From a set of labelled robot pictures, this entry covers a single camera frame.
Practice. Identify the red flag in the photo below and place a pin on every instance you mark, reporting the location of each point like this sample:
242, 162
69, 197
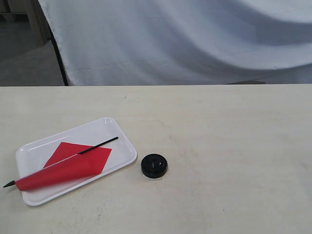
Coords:
89, 162

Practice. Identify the black round flag base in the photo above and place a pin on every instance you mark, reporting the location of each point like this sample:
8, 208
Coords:
154, 166

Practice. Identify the white backdrop cloth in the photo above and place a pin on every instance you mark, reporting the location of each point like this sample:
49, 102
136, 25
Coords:
175, 42

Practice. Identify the black backdrop stand pole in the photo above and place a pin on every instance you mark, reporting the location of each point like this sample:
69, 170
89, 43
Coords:
59, 59

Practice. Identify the white rectangular plastic tray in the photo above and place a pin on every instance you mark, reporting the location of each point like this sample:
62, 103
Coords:
33, 156

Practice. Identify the wooden furniture in background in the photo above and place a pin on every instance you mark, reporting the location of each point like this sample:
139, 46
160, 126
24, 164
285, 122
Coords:
15, 10

